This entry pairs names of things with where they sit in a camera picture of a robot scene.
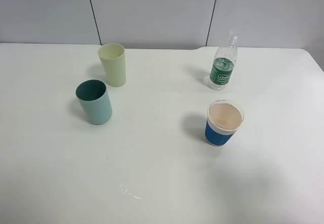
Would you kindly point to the teal blue plastic cup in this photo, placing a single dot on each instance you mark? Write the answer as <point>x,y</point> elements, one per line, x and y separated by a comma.
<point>94,99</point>

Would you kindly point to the clear bottle green label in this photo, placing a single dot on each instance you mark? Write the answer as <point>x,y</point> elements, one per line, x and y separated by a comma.
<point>224,62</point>

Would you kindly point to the blue sleeved paper cup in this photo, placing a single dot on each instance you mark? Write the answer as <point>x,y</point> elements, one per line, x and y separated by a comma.
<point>224,118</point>

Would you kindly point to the pale yellow plastic cup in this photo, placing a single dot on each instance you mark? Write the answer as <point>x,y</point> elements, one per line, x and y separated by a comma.
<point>112,57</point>

